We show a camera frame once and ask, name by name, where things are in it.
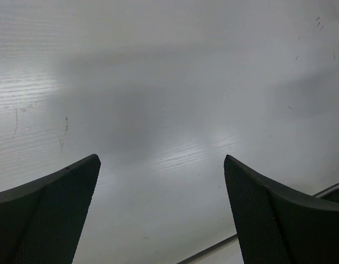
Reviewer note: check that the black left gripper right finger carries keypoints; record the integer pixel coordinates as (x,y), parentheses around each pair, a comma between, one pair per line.
(277,224)

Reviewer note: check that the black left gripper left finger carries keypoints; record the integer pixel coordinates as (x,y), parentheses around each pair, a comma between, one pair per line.
(42,221)

